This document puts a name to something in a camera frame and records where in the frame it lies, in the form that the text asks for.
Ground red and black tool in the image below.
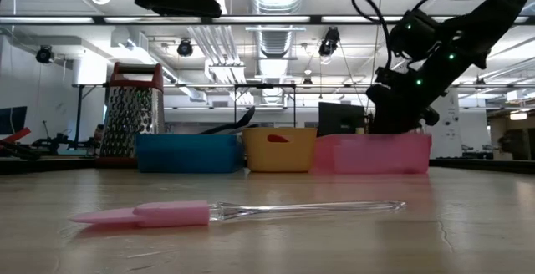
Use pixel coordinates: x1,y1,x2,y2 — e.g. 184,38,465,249
0,126,33,146

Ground black slotted spoon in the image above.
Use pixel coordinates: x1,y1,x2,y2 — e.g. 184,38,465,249
199,122,252,136

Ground pink plastic bin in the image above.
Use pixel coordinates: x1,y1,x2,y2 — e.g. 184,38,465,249
311,133,433,175

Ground black overhead crossbar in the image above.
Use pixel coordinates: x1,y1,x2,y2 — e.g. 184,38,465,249
0,13,535,26

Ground pink spatula clear handle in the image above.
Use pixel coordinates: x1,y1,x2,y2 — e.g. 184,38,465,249
69,200,407,229

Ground red-handled metal box grater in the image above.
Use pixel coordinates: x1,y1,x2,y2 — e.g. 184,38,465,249
99,61,166,169

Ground black background table frame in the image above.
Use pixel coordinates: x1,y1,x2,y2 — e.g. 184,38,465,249
232,83,298,129

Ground black solid spoon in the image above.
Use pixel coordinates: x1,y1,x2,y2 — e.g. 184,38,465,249
225,105,257,135

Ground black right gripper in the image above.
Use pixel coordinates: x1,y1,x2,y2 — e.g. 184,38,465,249
365,67,445,136

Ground orange plastic bin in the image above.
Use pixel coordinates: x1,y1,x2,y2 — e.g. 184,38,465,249
242,126,318,174

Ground black aluminium table frame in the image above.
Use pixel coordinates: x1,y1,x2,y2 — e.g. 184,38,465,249
0,155,535,175

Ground blue plastic bin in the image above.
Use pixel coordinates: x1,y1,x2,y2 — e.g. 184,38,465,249
135,133,246,174

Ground black ceiling spotlight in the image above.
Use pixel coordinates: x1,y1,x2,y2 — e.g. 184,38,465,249
318,26,341,58
176,38,195,58
35,44,54,64

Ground black computer monitor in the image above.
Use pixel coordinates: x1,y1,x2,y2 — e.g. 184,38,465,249
0,105,28,136
318,101,367,137

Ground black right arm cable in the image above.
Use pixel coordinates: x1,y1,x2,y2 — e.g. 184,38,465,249
350,0,392,74

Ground white pillar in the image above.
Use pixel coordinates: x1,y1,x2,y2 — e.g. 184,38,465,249
430,89,461,159

